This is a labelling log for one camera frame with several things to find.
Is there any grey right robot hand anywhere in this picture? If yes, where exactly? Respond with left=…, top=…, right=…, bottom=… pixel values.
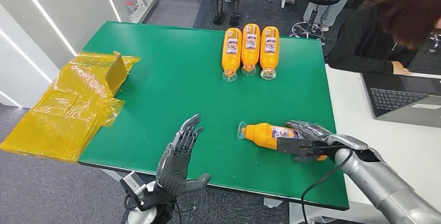
left=277, top=120, right=338, bottom=164

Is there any black robot leg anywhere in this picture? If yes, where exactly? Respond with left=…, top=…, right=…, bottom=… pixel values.
left=229, top=0, right=247, bottom=28
left=210, top=0, right=227, bottom=26

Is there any white table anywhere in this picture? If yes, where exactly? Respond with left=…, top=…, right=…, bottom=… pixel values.
left=289, top=64, right=441, bottom=224

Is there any chrome chair base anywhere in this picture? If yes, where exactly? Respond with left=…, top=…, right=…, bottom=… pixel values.
left=428, top=32, right=441, bottom=54

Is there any orange bottle with label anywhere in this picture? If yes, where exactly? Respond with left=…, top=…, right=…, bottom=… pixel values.
left=259, top=25, right=280, bottom=81
left=237, top=121, right=329, bottom=162
left=221, top=27, right=243, bottom=83
left=240, top=23, right=262, bottom=77

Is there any person's hand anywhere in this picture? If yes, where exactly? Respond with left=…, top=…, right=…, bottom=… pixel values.
left=391, top=60, right=413, bottom=76

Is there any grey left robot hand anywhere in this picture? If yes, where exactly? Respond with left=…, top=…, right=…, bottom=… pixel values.
left=155, top=113, right=212, bottom=197

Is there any grey laptop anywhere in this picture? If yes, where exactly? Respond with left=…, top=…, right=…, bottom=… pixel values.
left=359, top=72, right=441, bottom=129

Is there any standing person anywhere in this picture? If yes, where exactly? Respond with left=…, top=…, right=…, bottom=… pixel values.
left=314, top=0, right=361, bottom=32

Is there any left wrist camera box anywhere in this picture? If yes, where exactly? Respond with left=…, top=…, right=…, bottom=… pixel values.
left=119, top=171, right=148, bottom=212

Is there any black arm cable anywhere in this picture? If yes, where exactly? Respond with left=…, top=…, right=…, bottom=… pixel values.
left=300, top=142, right=354, bottom=224

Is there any green table mat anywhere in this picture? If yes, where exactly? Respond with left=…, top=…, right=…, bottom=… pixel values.
left=78, top=21, right=350, bottom=212

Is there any yellow plastic wrapped cardboard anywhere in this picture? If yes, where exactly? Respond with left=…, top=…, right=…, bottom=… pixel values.
left=0, top=50, right=141, bottom=164

